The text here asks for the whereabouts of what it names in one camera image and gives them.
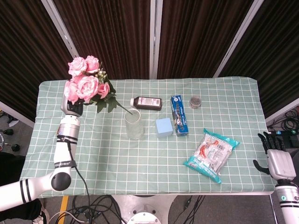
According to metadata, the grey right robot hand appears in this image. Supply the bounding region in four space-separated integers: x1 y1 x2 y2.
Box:
253 131 297 181

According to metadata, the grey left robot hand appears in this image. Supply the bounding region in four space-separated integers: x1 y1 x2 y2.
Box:
60 93 84 117

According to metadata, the pink artificial rose bouquet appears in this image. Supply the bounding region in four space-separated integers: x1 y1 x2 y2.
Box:
64 55 136 115

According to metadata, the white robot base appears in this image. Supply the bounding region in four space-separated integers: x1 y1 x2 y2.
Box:
111 194 178 224

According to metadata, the black electronics box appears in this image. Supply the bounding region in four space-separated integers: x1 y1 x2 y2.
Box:
271 130 299 148

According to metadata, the clear glass cup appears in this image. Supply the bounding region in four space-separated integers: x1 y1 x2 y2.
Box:
124 109 144 140

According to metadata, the teal and white snack bag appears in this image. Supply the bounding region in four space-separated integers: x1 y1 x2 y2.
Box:
183 128 241 184

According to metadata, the brown bottle with purple label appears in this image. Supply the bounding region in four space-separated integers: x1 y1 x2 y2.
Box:
130 96 163 111

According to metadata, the green checked tablecloth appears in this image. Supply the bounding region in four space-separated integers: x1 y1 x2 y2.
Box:
20 77 278 196

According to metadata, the light blue foam cube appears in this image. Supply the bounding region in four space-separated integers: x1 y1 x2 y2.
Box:
155 118 174 139

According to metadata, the small round tin can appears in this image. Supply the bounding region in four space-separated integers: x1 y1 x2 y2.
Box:
189 95 203 109

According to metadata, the blue rectangular carton box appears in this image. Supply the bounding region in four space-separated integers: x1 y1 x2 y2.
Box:
170 95 189 138

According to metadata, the black floor cable bundle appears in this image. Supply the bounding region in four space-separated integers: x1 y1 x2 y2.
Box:
46 195 123 224
179 195 206 224
268 108 299 132

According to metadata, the white partition frame post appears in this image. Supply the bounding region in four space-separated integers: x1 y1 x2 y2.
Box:
41 0 80 59
213 0 260 77
265 98 299 123
0 101 36 128
149 0 164 79

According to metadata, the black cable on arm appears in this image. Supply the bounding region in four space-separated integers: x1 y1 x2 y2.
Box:
57 137 91 199

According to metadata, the white table frame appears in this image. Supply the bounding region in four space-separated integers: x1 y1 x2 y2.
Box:
38 190 274 199

